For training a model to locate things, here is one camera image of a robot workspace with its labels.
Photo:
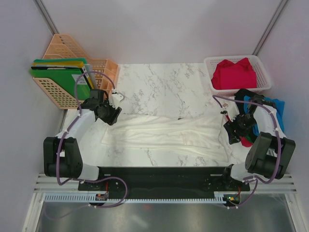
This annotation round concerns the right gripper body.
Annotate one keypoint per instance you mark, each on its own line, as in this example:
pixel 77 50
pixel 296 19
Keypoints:
pixel 242 125

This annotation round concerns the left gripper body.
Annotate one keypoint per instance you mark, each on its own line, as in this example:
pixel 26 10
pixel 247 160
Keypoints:
pixel 109 113

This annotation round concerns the white t shirt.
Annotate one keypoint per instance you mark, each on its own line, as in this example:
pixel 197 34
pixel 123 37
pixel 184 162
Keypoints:
pixel 199 137

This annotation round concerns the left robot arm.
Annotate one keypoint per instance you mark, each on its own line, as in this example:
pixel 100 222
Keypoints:
pixel 61 154

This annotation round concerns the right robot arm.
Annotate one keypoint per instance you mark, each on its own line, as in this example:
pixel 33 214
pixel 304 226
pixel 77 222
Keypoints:
pixel 257 120

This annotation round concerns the red t shirt on table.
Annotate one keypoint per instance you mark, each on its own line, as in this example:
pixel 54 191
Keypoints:
pixel 246 143

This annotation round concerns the black t shirt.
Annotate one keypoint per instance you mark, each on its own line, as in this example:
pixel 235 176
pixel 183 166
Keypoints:
pixel 245 95

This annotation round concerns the peach plastic file organizer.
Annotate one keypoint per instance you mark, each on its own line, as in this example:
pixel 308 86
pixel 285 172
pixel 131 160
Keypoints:
pixel 103 71

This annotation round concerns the blue t shirt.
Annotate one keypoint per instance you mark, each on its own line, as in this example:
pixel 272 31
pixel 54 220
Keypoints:
pixel 279 106

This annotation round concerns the white plastic basket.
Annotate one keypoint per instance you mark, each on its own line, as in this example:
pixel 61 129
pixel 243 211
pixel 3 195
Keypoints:
pixel 263 79

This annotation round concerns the red t shirt in basket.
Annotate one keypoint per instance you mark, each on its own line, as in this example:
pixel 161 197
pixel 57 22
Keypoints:
pixel 229 75

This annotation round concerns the green file folder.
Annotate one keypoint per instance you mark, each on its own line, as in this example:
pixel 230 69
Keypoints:
pixel 72 79

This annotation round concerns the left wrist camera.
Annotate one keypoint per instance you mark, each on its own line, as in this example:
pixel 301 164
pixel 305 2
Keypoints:
pixel 116 98

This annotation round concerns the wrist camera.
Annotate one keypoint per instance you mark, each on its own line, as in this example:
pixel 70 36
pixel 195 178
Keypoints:
pixel 116 98
pixel 231 109

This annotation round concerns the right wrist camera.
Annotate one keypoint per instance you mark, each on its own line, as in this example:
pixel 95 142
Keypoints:
pixel 231 109

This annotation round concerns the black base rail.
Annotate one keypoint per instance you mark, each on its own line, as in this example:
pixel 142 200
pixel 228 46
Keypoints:
pixel 165 182

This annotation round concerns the white slotted cable duct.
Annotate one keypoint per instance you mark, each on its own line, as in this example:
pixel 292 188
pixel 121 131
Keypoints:
pixel 108 198

